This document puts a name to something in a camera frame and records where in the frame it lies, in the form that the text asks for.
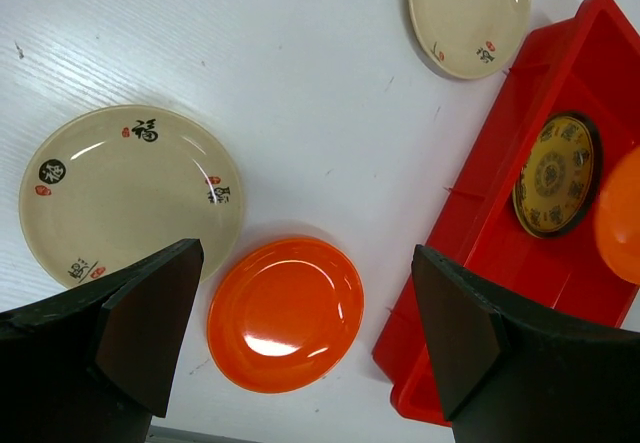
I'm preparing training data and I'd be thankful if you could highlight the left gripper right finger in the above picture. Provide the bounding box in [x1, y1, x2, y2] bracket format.
[412, 245, 639, 442]

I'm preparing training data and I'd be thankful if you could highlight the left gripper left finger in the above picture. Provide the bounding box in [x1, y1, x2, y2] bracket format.
[1, 239, 204, 442]

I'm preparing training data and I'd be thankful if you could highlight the orange plate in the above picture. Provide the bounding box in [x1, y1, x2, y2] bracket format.
[206, 237, 365, 394]
[594, 146, 639, 285]

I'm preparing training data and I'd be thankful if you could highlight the yellow patterned plate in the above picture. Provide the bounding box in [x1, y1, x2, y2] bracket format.
[512, 111, 604, 239]

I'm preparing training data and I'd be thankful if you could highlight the red plastic bin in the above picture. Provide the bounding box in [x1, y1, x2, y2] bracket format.
[371, 0, 640, 428]

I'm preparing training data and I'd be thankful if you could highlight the beige plate with characters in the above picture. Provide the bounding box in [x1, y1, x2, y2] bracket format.
[19, 105, 245, 288]

